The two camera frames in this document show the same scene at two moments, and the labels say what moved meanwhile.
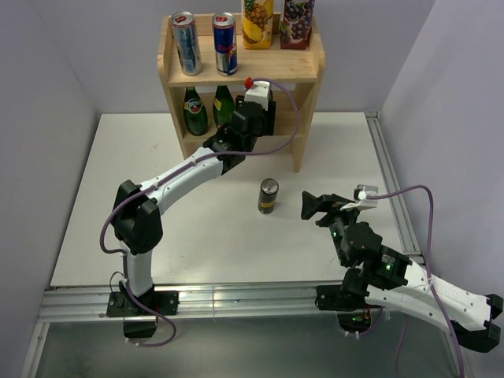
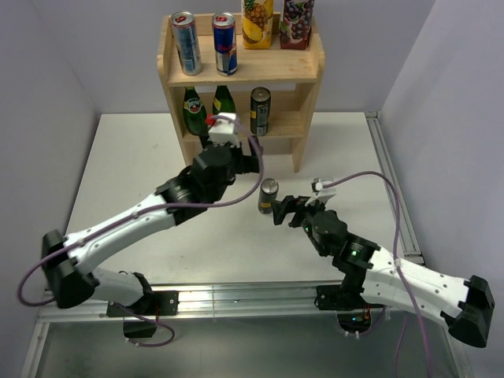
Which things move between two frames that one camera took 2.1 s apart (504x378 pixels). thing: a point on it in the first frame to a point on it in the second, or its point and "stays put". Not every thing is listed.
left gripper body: (250, 145) to (239, 164)
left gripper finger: (239, 101) to (204, 139)
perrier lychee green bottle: (195, 115) stays put
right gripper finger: (335, 200) to (317, 205)
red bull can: (225, 42) stays put
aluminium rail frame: (216, 301) stays put
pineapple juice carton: (257, 24) stays put
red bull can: (187, 42) stays put
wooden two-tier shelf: (203, 105) stays put
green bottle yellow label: (224, 106) stays put
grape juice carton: (296, 24) stays put
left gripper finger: (269, 118) to (257, 150)
